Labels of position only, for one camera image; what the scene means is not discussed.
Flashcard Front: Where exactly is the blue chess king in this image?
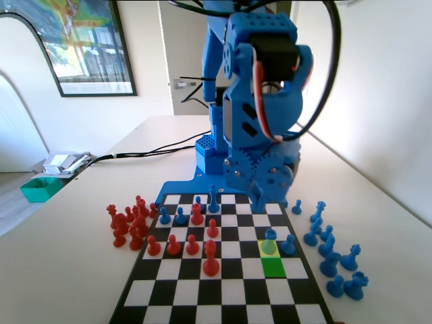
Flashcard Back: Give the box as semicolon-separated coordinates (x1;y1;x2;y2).
207;184;219;213

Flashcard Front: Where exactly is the blue chess queen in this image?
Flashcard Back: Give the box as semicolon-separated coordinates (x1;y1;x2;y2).
309;200;328;223

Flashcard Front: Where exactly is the red chess king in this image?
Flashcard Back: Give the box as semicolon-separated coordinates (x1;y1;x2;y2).
202;238;221;277

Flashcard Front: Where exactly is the blue chess rook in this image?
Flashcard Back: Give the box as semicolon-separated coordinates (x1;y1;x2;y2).
343;271;369;300

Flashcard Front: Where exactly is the red chess queen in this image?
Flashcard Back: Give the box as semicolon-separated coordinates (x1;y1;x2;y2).
106;204;119;227

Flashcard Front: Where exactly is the black white chessboard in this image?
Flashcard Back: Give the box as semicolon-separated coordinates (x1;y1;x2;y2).
107;192;335;324

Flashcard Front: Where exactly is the white door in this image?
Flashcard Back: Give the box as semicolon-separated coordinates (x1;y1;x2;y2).
159;0;294;117

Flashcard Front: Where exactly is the pile of papers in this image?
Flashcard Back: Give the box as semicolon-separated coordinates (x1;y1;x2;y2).
42;151;92;176

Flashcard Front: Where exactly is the black framed picture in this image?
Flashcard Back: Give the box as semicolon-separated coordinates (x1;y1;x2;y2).
0;0;138;99

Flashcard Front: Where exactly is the green plastic box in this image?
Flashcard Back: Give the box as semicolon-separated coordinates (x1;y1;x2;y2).
20;177;63;203

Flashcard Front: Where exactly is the white arched panel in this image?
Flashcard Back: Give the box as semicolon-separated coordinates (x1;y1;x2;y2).
0;9;50;173

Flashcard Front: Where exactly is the red white servo wire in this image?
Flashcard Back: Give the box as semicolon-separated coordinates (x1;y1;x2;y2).
252;45;286;144

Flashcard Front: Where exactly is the black power cable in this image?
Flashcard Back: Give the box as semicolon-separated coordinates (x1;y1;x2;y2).
86;130;211;166
86;144;198;166

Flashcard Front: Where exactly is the thick black camera cable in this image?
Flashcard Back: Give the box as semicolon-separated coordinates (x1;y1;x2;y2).
168;0;342;141

